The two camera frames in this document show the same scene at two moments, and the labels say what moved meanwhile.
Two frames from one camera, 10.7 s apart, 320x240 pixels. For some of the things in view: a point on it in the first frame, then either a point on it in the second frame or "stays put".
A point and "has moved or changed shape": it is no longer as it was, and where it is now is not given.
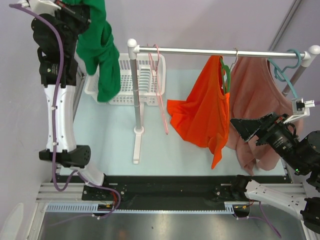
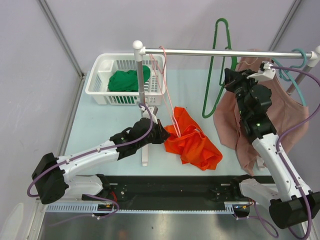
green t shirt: (97, 45) → (126, 81)
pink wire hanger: (155, 69) → (164, 87)
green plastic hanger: (226, 76) has moved or changed shape
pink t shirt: (254, 94) stays put
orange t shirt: (203, 119) → (186, 140)
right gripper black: (246, 127) → (232, 78)
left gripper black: (80, 13) → (162, 134)
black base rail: (167, 193) stays put
